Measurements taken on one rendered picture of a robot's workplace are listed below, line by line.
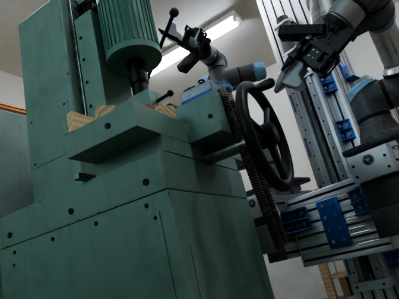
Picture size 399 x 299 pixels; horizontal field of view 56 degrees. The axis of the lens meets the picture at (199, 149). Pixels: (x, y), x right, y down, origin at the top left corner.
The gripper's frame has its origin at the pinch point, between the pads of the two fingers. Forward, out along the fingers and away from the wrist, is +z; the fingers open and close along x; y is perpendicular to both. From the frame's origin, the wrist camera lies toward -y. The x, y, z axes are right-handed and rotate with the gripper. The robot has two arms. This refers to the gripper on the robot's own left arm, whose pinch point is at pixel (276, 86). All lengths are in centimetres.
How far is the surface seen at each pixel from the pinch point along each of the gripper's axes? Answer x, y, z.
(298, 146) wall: 336, -91, 24
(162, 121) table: -16.7, -9.2, 22.3
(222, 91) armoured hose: -0.7, -11.0, 9.1
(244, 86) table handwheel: -8.1, -2.4, 4.6
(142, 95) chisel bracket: -1.5, -31.6, 25.2
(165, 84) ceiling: 266, -241, 64
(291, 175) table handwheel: 8.5, 14.9, 14.8
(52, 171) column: -9, -36, 60
